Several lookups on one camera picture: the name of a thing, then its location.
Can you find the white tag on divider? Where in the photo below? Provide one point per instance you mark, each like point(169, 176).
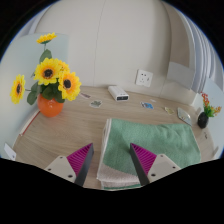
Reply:
point(9, 151)

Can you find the green towel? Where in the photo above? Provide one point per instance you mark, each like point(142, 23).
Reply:
point(160, 140)

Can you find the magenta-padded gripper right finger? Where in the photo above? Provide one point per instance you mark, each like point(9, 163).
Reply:
point(145, 160)

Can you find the small pink-grey sticker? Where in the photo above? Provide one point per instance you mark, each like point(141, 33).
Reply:
point(85, 95)

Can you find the orange flowers in black vase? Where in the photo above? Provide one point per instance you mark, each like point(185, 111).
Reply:
point(202, 120)

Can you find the small green-grey sticker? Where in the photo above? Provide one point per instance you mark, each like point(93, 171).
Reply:
point(95, 104)

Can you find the sunflowers in orange vase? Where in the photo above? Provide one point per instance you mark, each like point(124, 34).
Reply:
point(50, 106)

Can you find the small white box device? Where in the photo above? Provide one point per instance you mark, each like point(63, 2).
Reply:
point(118, 93)

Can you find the white wall socket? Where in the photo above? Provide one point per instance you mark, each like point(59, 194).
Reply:
point(144, 78)

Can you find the blue sticker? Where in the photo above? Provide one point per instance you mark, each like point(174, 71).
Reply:
point(147, 105)

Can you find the yellow-green sticker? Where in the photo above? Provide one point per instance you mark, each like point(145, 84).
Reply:
point(169, 110)

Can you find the grey-white curtain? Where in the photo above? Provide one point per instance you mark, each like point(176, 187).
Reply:
point(205, 66)

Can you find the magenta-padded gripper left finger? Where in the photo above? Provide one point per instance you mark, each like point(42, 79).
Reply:
point(80, 159)

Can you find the frosted desk divider panel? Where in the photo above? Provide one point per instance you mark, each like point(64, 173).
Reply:
point(10, 66)
point(216, 136)

